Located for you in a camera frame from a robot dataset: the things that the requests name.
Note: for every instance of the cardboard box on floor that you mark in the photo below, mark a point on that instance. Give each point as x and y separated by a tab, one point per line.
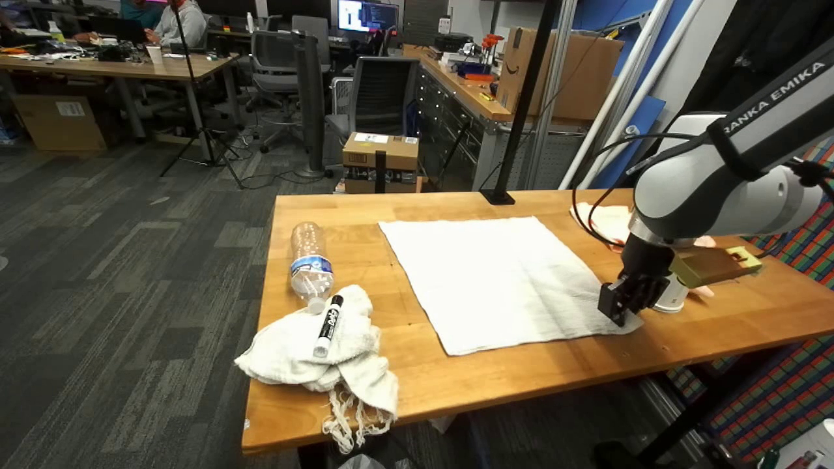
382	161

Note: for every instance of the white crumpled rag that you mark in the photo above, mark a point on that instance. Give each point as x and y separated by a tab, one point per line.
355	375

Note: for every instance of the wrist camera wooden mount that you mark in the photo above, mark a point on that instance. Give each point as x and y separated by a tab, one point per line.
702	265

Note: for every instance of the white paper cup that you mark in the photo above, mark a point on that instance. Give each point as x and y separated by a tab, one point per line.
672	298

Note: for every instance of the grey drawer cabinet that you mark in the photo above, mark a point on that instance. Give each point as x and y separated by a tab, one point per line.
463	130

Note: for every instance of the seated person in background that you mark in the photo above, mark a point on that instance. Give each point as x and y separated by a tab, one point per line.
180	20

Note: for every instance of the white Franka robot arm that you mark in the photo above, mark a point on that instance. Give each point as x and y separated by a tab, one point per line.
738	174

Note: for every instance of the black white marker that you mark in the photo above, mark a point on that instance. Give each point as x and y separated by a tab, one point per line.
326	327

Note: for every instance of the computer monitor lit screen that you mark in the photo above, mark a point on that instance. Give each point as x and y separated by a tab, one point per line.
365	14

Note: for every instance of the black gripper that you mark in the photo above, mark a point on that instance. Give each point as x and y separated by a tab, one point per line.
639	282

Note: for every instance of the white square cloth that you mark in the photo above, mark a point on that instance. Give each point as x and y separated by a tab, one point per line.
499	282

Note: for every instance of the black vertical pole stand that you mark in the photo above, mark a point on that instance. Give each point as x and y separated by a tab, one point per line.
499	194

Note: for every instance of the clear plastic water bottle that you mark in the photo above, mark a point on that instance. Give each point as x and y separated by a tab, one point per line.
311	271

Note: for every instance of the background wooden desk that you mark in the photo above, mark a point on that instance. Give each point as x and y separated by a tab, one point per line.
166	67

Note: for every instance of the large cardboard box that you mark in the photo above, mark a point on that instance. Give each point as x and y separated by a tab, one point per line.
584	76

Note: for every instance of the pink crumpled cloth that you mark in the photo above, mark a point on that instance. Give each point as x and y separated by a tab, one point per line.
613	221

